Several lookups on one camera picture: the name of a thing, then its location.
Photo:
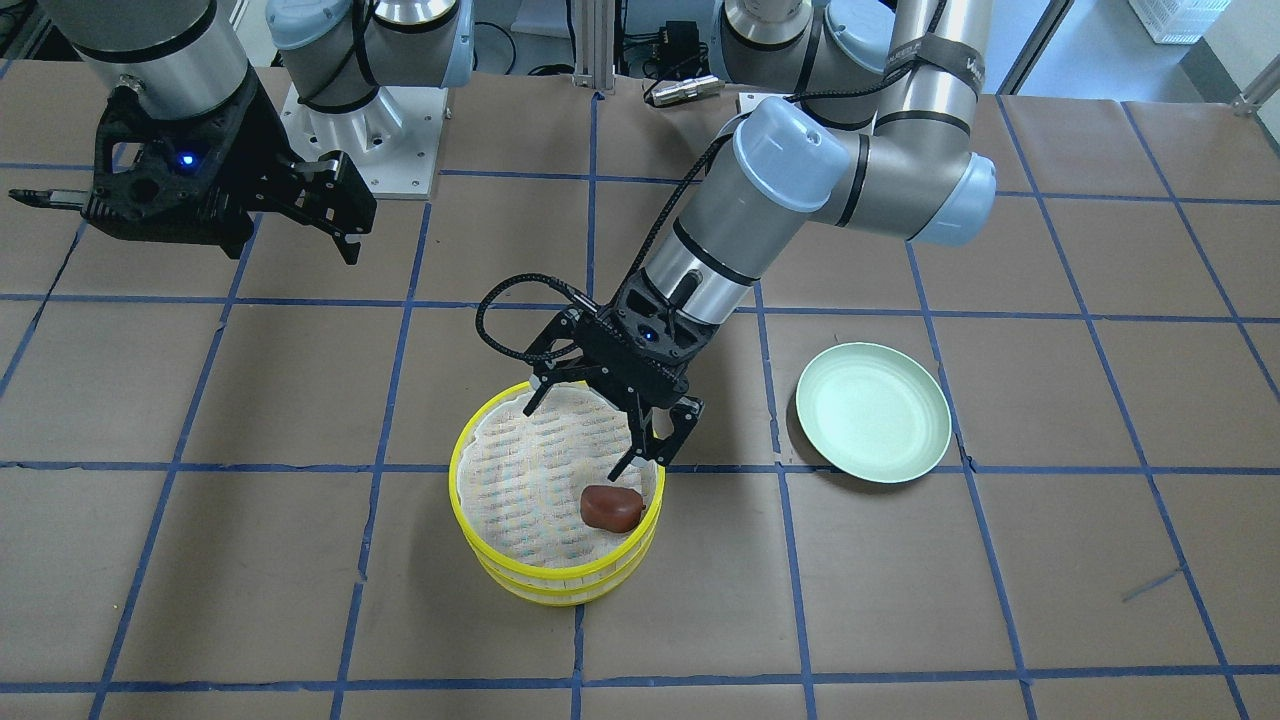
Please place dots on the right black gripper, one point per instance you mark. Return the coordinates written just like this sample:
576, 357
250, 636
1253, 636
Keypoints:
258, 150

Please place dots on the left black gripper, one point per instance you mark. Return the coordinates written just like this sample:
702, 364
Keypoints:
573, 345

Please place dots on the brown bun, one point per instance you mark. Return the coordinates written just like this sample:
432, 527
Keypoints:
616, 509

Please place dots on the yellow steamer layer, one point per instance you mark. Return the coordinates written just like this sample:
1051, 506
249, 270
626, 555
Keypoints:
563, 587
516, 480

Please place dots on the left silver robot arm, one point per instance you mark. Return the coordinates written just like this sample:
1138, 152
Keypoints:
866, 124

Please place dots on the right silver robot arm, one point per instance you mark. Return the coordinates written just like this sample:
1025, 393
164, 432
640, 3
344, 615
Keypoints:
185, 57

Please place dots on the light green plate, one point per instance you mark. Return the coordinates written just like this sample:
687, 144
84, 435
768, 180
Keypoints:
873, 412

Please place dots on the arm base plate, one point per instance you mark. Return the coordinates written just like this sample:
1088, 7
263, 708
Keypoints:
394, 141

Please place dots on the aluminium frame post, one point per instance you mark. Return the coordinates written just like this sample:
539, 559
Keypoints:
593, 35

